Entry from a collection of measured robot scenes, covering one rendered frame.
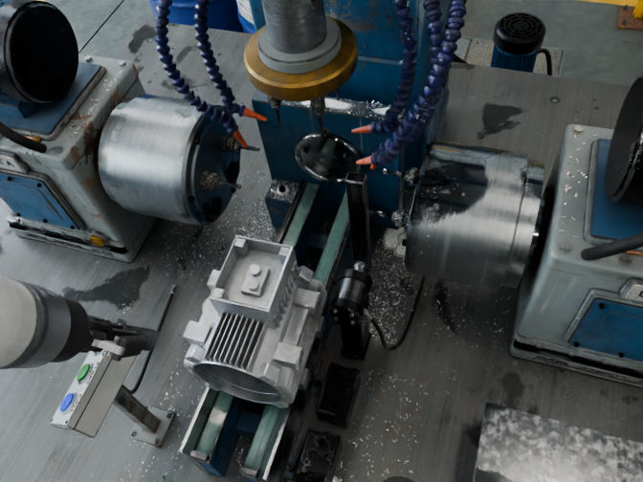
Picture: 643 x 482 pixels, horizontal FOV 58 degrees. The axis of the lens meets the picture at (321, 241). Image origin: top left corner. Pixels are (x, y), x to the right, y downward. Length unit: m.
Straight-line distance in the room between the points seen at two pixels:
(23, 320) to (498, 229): 0.68
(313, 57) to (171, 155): 0.36
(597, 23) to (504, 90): 1.74
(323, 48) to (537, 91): 0.90
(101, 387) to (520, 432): 0.68
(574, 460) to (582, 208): 0.40
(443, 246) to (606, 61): 2.28
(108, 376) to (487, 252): 0.64
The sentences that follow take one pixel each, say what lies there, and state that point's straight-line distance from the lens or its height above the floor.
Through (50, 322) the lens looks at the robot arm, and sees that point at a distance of 0.65.
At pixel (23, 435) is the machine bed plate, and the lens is 1.35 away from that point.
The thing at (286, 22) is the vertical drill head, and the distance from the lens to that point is 0.87.
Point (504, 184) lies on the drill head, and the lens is 0.98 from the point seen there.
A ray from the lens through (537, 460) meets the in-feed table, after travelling 1.04.
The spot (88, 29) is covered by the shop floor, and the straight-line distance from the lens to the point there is 3.75.
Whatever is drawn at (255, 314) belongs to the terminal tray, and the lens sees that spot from 0.90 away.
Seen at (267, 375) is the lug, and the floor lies 1.09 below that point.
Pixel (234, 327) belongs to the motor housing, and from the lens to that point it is 0.92.
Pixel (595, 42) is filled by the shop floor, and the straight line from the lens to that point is 3.26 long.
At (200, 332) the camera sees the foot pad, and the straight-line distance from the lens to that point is 0.96.
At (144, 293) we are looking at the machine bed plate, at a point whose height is 0.80.
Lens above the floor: 1.91
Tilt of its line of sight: 55 degrees down
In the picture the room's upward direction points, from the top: 10 degrees counter-clockwise
